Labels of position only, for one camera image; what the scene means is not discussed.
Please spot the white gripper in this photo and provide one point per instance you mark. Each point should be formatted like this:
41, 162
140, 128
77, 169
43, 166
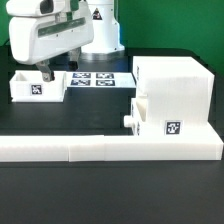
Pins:
42, 29

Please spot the white drawer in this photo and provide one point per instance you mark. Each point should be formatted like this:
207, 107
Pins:
28, 86
136, 120

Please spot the white front drawer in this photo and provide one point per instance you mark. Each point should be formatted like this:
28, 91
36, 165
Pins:
136, 120

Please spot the white drawer cabinet box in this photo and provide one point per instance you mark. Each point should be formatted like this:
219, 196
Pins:
177, 91

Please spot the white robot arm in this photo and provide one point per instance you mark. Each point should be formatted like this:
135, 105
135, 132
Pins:
106, 29

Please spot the white marker sheet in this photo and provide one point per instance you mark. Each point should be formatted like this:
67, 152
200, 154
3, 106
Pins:
100, 80

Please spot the white L-shaped fence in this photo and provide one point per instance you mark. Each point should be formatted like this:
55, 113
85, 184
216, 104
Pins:
204, 144

